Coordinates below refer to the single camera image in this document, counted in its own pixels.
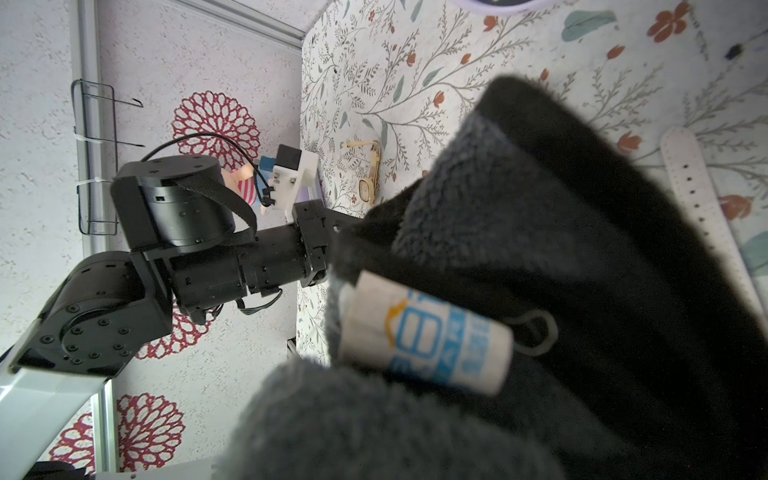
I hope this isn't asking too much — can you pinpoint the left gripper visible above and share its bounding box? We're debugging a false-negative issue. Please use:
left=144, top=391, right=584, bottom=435
left=110, top=156, right=358, bottom=323

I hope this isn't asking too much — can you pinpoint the beige watch top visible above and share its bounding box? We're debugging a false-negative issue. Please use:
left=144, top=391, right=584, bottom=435
left=341, top=140, right=382, bottom=207

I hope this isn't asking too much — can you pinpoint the green cleaning cloth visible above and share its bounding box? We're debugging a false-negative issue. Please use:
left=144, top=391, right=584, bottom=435
left=213, top=76, right=767, bottom=479

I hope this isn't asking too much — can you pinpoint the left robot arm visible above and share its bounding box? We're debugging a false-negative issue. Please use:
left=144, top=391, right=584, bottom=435
left=1, top=156, right=354, bottom=479

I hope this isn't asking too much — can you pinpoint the cartoon boy plush doll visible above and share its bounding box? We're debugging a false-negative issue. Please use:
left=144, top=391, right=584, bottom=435
left=221, top=165, right=274, bottom=206

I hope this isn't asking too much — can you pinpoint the purple tissue box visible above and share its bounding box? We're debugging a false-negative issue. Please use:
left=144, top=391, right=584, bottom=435
left=454, top=0, right=562, bottom=16

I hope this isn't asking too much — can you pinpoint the black wire rack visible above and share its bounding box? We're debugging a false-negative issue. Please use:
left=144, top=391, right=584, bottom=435
left=70, top=79, right=143, bottom=237

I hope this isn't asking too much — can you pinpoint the white strap watch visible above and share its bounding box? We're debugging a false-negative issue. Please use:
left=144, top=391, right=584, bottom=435
left=660, top=127, right=767, bottom=332

